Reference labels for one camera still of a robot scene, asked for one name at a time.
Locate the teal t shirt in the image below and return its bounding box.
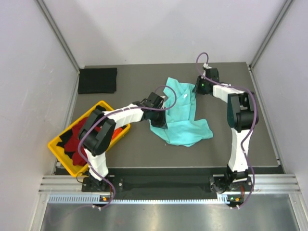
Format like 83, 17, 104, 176
150, 77, 213, 147

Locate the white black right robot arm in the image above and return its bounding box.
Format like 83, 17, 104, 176
193, 67, 258, 191

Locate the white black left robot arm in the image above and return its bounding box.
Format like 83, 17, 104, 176
77, 92, 167, 191

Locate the orange t shirt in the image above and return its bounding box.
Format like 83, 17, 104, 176
111, 127, 128, 142

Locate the black t shirt in bin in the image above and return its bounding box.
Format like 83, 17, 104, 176
56, 103, 106, 159

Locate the folded black t shirt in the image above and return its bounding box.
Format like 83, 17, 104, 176
78, 68, 117, 94

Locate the dark red t shirt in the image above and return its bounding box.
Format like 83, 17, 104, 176
64, 117, 102, 167

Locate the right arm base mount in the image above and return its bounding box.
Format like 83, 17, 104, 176
209, 175, 253, 193

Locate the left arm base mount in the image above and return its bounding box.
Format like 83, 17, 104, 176
76, 171, 113, 193

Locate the grey slotted cable duct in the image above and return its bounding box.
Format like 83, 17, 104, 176
48, 193, 244, 204

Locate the aluminium frame rail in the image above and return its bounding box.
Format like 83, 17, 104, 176
38, 174, 301, 194

